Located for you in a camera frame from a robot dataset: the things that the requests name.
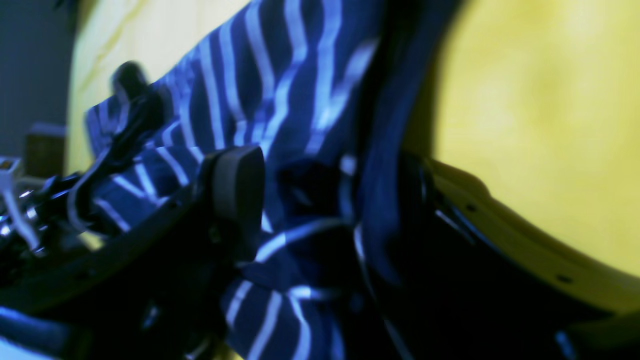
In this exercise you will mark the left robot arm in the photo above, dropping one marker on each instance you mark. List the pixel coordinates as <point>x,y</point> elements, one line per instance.
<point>31,222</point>

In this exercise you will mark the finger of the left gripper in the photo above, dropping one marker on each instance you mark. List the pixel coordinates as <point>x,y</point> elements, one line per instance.
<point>115,130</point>

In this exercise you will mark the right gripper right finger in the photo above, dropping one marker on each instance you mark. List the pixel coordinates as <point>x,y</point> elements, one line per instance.
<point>460,276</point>

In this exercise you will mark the yellow table cloth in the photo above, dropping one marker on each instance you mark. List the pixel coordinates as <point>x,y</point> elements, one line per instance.
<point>539,99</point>

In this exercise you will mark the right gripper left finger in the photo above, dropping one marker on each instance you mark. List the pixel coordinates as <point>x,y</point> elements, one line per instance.
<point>144,294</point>

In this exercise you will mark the navy white striped T-shirt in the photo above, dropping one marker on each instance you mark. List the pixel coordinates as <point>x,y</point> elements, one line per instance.
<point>305,294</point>

